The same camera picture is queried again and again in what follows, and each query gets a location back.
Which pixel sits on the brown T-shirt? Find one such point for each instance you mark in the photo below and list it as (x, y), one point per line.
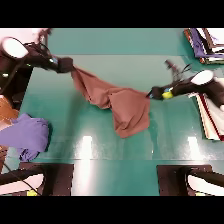
(128, 108)

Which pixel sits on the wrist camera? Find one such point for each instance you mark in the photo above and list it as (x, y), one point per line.
(43, 41)
(175, 69)

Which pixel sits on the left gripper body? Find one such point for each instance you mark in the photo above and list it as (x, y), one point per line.
(65, 65)

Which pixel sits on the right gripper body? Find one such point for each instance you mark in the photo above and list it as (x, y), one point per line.
(156, 92)

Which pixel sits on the tan garment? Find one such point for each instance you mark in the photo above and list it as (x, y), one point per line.
(6, 111)

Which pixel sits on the dark purple garment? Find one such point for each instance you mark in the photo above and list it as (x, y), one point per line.
(199, 45)

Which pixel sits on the heap of clothes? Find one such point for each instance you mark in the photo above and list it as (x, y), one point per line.
(213, 40)

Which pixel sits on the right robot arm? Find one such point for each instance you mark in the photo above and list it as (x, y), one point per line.
(190, 87)

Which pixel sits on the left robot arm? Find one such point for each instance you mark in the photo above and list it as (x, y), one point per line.
(36, 56)

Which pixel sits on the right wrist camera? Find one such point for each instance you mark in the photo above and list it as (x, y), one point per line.
(175, 69)

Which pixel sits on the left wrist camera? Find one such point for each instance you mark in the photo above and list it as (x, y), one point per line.
(43, 41)

